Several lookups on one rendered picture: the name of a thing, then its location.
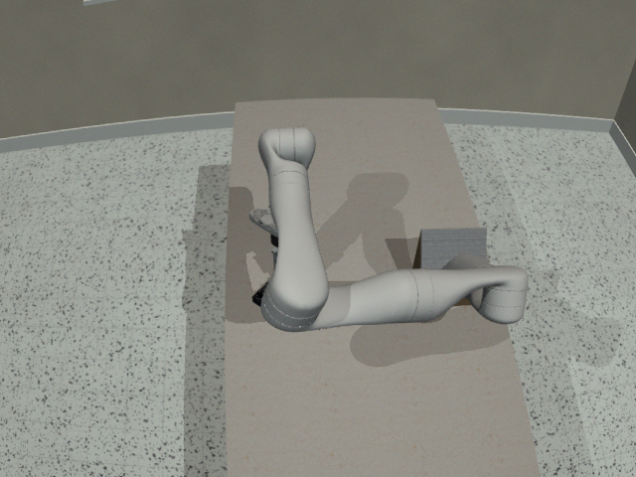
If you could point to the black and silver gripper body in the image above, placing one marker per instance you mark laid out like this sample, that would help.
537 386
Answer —
263 219

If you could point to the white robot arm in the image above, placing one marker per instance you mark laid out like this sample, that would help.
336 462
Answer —
296 296

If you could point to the black knob box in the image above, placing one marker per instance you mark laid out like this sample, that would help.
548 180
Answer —
256 298

